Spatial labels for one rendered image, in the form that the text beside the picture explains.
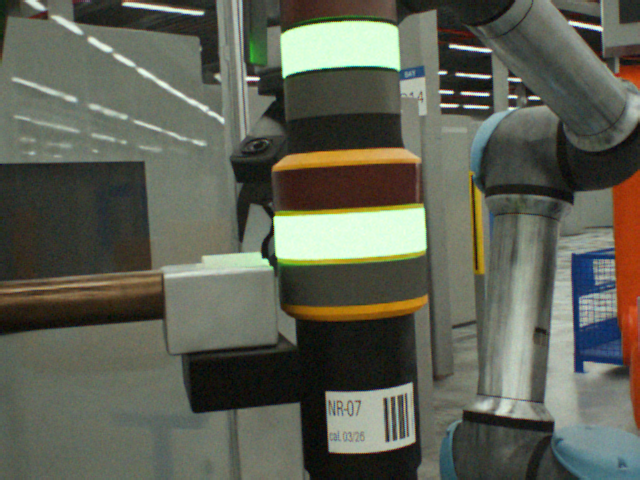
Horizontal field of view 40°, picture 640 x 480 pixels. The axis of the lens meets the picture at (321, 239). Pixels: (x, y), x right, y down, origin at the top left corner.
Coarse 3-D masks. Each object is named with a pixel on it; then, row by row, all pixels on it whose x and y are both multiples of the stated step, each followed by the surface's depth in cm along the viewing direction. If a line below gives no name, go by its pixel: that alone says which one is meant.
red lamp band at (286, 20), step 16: (288, 0) 24; (304, 0) 24; (320, 0) 23; (336, 0) 23; (352, 0) 23; (368, 0) 24; (384, 0) 24; (288, 16) 24; (304, 16) 24; (320, 16) 23; (336, 16) 23; (352, 16) 23; (368, 16) 24; (384, 16) 24
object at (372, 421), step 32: (384, 320) 24; (320, 352) 24; (352, 352) 24; (384, 352) 24; (320, 384) 24; (352, 384) 24; (384, 384) 24; (416, 384) 25; (320, 416) 24; (352, 416) 24; (384, 416) 24; (416, 416) 25; (320, 448) 24; (352, 448) 24; (384, 448) 24; (416, 448) 25
